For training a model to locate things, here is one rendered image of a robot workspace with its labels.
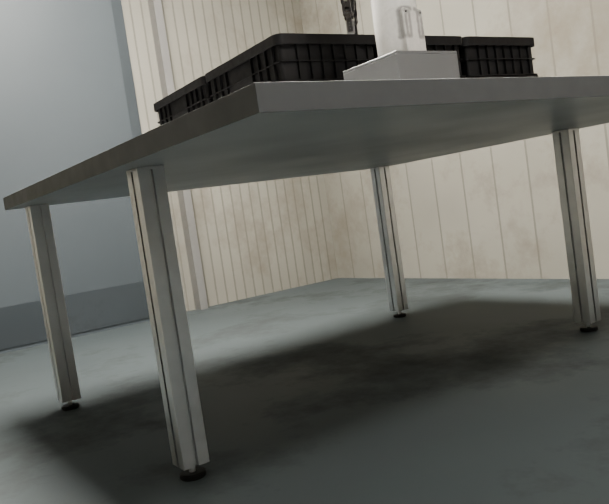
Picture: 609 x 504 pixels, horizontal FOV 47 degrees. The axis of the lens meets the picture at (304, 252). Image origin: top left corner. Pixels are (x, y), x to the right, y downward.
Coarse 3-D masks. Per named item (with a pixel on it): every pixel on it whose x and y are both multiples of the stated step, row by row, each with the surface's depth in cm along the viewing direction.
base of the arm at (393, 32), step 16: (384, 0) 139; (400, 0) 138; (384, 16) 140; (400, 16) 138; (416, 16) 140; (384, 32) 140; (400, 32) 139; (416, 32) 140; (384, 48) 141; (400, 48) 139; (416, 48) 140
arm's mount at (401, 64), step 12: (372, 60) 138; (384, 60) 135; (396, 60) 132; (408, 60) 134; (420, 60) 136; (432, 60) 137; (444, 60) 139; (456, 60) 141; (348, 72) 144; (360, 72) 141; (372, 72) 138; (384, 72) 136; (396, 72) 133; (408, 72) 134; (420, 72) 135; (432, 72) 137; (444, 72) 139; (456, 72) 141
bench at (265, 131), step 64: (192, 128) 105; (256, 128) 105; (320, 128) 117; (384, 128) 133; (448, 128) 154; (512, 128) 183; (576, 128) 222; (64, 192) 180; (128, 192) 221; (384, 192) 297; (576, 192) 221; (384, 256) 302; (576, 256) 224; (64, 320) 220; (576, 320) 228; (64, 384) 220; (192, 384) 145; (192, 448) 144
